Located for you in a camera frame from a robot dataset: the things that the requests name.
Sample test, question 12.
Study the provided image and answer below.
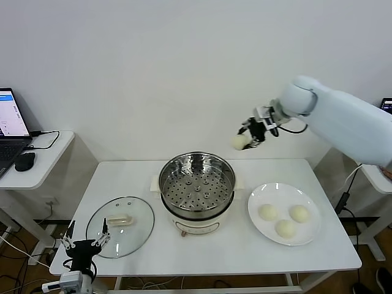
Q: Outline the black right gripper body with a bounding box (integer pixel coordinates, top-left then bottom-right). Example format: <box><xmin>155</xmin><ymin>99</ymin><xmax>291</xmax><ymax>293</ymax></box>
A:
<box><xmin>247</xmin><ymin>117</ymin><xmax>271</xmax><ymax>145</ymax></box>

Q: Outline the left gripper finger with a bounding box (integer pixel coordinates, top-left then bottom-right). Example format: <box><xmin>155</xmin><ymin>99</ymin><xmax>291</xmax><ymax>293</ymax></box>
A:
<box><xmin>91</xmin><ymin>217</ymin><xmax>111</xmax><ymax>248</ymax></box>
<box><xmin>59</xmin><ymin>220</ymin><xmax>77</xmax><ymax>249</ymax></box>

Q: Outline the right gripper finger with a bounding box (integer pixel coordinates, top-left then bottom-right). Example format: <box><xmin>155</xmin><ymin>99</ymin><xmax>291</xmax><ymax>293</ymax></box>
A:
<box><xmin>241</xmin><ymin>139</ymin><xmax>261</xmax><ymax>151</ymax></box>
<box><xmin>235</xmin><ymin>121</ymin><xmax>255</xmax><ymax>135</ymax></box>

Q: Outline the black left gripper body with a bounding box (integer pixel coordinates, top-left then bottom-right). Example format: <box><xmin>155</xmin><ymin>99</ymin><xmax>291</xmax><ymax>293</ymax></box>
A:
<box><xmin>67</xmin><ymin>239</ymin><xmax>102</xmax><ymax>272</ymax></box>

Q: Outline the white steamed baozi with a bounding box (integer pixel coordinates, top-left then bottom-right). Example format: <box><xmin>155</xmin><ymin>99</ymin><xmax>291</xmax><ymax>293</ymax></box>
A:
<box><xmin>289</xmin><ymin>205</ymin><xmax>311</xmax><ymax>224</ymax></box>
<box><xmin>231</xmin><ymin>134</ymin><xmax>249</xmax><ymax>150</ymax></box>
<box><xmin>257</xmin><ymin>203</ymin><xmax>279</xmax><ymax>221</ymax></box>
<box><xmin>274</xmin><ymin>219</ymin><xmax>298</xmax><ymax>239</ymax></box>

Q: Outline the round glass lid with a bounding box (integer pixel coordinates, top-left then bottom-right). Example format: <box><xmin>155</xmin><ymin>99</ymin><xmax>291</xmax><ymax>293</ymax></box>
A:
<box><xmin>86</xmin><ymin>196</ymin><xmax>156</xmax><ymax>259</ymax></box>

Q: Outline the stainless steel steamer basket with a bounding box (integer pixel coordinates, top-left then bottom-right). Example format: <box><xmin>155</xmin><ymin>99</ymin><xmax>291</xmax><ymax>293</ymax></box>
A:
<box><xmin>158</xmin><ymin>151</ymin><xmax>237</xmax><ymax>215</ymax></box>

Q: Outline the steel steamer pot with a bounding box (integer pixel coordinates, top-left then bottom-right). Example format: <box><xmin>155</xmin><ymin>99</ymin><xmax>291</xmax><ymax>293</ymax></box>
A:
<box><xmin>149</xmin><ymin>174</ymin><xmax>246</xmax><ymax>238</ymax></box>

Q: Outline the white round plate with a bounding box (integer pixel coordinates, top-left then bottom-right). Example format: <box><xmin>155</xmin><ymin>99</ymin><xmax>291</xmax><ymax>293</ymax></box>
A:
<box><xmin>247</xmin><ymin>183</ymin><xmax>322</xmax><ymax>247</ymax></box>

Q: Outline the white side table with mouse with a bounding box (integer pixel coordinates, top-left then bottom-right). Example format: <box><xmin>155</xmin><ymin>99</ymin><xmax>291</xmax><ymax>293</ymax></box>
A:
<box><xmin>0</xmin><ymin>131</ymin><xmax>76</xmax><ymax>255</ymax></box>

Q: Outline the black computer mouse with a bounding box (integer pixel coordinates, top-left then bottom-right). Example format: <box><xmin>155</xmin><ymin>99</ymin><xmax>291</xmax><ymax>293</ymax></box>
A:
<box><xmin>15</xmin><ymin>152</ymin><xmax>37</xmax><ymax>172</ymax></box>

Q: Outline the laptop with bright screen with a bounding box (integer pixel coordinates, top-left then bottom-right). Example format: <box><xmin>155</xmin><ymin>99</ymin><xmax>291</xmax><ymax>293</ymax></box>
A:
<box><xmin>0</xmin><ymin>88</ymin><xmax>34</xmax><ymax>180</ymax></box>

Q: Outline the white side table with label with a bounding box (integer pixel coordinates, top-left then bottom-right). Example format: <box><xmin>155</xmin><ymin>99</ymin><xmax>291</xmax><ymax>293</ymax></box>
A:
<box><xmin>314</xmin><ymin>146</ymin><xmax>392</xmax><ymax>263</ymax></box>

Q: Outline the laptop with dark screen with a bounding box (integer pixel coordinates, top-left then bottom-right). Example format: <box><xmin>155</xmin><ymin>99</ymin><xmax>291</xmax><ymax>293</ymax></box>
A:
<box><xmin>379</xmin><ymin>97</ymin><xmax>392</xmax><ymax>116</ymax></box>

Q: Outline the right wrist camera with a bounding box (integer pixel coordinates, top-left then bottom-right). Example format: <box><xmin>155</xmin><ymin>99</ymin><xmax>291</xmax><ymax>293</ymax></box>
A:
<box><xmin>254</xmin><ymin>105</ymin><xmax>278</xmax><ymax>131</ymax></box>

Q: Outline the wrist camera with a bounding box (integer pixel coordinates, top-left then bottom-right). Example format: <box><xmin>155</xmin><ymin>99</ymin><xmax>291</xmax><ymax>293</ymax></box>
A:
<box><xmin>42</xmin><ymin>271</ymin><xmax>84</xmax><ymax>292</ymax></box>
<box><xmin>254</xmin><ymin>105</ymin><xmax>278</xmax><ymax>131</ymax></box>

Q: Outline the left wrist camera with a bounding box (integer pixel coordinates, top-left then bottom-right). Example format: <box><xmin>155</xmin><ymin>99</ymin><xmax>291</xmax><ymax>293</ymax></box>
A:
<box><xmin>42</xmin><ymin>271</ymin><xmax>84</xmax><ymax>292</ymax></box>

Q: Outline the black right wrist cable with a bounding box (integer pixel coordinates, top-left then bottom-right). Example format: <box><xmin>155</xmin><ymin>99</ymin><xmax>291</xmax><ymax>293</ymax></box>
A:
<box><xmin>275</xmin><ymin>121</ymin><xmax>308</xmax><ymax>137</ymax></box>

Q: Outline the white cable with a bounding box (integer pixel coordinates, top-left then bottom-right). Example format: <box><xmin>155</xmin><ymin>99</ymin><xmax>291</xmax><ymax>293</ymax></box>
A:
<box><xmin>336</xmin><ymin>164</ymin><xmax>364</xmax><ymax>192</ymax></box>

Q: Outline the black laptop charger cable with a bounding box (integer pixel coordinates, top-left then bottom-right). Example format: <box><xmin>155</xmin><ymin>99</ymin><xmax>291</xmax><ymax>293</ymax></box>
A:
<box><xmin>26</xmin><ymin>130</ymin><xmax>61</xmax><ymax>151</ymax></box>

